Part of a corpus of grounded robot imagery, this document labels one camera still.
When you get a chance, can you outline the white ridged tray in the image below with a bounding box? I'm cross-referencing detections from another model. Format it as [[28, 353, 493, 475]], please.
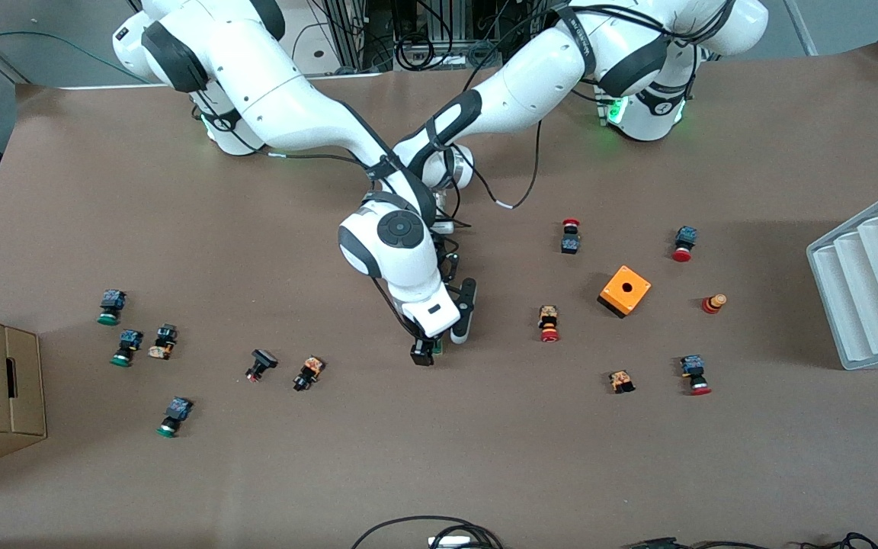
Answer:
[[806, 181, 878, 371]]

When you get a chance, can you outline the black cable bundle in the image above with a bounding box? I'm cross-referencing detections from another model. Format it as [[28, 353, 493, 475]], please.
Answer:
[[622, 532, 878, 549]]

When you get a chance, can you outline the black looped cable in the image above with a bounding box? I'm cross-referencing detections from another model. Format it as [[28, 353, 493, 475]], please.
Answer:
[[351, 515, 505, 549]]

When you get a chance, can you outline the orange button enclosure box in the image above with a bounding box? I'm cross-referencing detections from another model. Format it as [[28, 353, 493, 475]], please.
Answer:
[[598, 265, 652, 319]]

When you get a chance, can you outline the black square-head switch red tip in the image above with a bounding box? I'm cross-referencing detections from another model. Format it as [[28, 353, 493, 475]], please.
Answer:
[[245, 348, 279, 383]]

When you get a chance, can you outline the white mounting plate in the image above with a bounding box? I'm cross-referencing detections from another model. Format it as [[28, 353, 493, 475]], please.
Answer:
[[279, 0, 390, 91]]

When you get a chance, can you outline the green pushbutton blue contact block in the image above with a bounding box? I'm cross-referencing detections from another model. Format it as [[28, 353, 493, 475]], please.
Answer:
[[98, 290, 127, 326], [156, 396, 194, 438], [111, 329, 144, 368]]

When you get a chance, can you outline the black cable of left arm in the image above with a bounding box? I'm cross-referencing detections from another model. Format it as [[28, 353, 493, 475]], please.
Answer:
[[450, 114, 545, 230]]

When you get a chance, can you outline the black equipment rack with cables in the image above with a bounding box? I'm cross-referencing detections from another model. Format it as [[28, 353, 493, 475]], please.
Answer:
[[321, 0, 585, 72]]

